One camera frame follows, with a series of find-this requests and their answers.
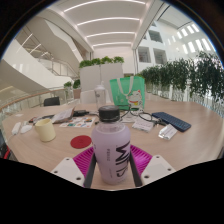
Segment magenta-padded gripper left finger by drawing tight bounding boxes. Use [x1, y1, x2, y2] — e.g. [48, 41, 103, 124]
[50, 146, 98, 189]

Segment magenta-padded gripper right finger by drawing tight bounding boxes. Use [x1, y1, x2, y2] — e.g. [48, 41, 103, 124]
[128, 143, 177, 188]

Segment purple drink bottle black cap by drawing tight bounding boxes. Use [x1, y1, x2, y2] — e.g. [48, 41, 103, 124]
[90, 105, 132, 186]

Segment flat round red coaster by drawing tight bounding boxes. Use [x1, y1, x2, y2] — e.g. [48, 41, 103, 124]
[70, 134, 93, 150]

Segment clear plastic packet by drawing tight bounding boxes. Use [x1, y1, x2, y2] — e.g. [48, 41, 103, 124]
[158, 123, 179, 141]

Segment pale yellow mug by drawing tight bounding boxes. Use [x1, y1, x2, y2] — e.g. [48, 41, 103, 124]
[34, 118, 57, 143]

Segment white printed card packet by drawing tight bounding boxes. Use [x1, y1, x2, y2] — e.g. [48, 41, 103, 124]
[131, 116, 155, 132]

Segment colourful sticker sheet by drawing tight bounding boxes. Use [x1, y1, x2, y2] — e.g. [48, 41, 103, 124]
[59, 115, 98, 129]

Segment dark blue keyboard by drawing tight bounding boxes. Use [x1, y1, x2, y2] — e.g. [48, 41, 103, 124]
[151, 111, 192, 133]

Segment black power adapter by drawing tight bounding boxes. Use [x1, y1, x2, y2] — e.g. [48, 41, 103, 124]
[72, 109, 90, 118]

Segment black notebook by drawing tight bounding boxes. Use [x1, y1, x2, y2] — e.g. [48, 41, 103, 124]
[28, 113, 56, 124]

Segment white computer mouse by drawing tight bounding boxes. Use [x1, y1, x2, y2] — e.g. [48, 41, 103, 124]
[19, 124, 33, 134]

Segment red and black chair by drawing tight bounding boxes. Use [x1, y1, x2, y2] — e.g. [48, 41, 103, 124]
[0, 129, 11, 161]

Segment long white device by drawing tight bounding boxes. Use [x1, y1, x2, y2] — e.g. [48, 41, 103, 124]
[11, 121, 22, 136]

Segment black office chair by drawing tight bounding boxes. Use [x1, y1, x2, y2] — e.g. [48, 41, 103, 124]
[43, 96, 61, 108]

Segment white chair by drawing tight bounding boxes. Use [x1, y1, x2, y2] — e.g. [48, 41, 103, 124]
[79, 89, 111, 105]

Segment glass railing with wooden handrail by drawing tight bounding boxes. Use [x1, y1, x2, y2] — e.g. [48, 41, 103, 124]
[0, 87, 79, 114]

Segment clear tumbler with white lid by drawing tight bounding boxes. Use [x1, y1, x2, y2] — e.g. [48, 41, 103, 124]
[93, 82, 108, 111]

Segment green tote bag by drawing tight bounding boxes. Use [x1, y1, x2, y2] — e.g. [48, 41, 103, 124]
[109, 75, 147, 112]

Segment brown planter with green plants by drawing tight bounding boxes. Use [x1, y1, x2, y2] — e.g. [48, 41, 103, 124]
[63, 79, 82, 100]

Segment white planter cabinet with plants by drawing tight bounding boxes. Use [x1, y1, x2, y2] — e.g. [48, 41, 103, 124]
[78, 55, 125, 93]

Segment row of green hedge plants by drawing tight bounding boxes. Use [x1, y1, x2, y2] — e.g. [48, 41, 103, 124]
[134, 51, 224, 111]

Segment ceiling light strips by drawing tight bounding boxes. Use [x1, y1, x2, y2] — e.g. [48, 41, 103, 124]
[63, 0, 148, 48]

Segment black cable bundle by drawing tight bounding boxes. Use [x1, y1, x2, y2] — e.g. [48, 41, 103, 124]
[119, 109, 168, 127]

